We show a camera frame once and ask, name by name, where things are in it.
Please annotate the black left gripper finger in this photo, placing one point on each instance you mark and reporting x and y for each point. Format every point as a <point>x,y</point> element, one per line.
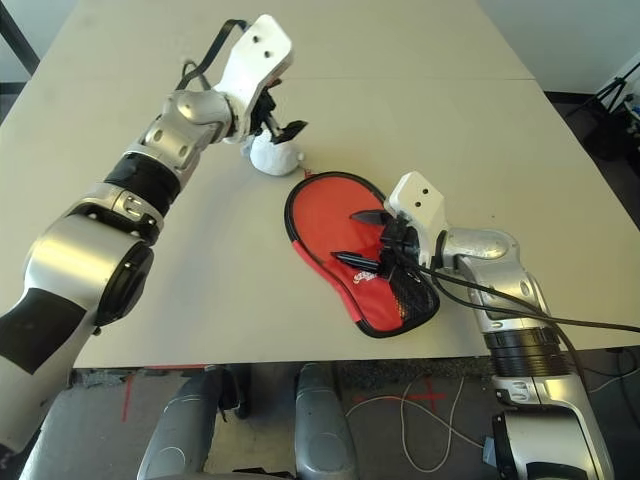
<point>291,131</point>

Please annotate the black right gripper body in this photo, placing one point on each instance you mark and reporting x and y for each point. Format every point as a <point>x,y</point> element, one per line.
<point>402,247</point>

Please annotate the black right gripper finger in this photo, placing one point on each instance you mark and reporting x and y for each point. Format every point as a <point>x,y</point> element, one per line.
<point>370,218</point>
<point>357,259</point>

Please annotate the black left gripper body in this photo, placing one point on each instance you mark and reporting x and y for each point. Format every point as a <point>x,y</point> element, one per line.
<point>265,112</point>

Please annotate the red black paddle case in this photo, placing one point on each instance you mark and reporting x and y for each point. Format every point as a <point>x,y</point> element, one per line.
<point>325,210</point>

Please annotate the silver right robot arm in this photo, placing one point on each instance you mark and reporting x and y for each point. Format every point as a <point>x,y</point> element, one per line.
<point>500,280</point>

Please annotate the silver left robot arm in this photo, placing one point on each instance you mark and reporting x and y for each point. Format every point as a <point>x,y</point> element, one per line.
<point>150,150</point>

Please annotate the dark speckled foam mat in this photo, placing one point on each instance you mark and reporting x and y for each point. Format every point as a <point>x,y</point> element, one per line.
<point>415,372</point>

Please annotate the grey robot right leg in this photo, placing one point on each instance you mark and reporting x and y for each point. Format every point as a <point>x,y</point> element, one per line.
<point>322,425</point>

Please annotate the grey robot leg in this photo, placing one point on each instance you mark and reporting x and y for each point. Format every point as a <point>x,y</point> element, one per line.
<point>180,430</point>
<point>322,425</point>

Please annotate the grey robot left leg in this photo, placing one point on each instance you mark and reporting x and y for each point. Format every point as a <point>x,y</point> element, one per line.
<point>180,430</point>

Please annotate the tall black tripod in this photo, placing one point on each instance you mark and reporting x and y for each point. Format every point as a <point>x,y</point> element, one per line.
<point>612,90</point>

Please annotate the speckled grey foam mat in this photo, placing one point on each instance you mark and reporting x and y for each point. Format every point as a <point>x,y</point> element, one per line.
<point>100,377</point>

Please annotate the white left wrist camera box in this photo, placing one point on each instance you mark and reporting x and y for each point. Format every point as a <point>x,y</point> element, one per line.
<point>255,55</point>

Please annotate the black metal table frame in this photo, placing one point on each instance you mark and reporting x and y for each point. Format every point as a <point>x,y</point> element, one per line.
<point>20,35</point>

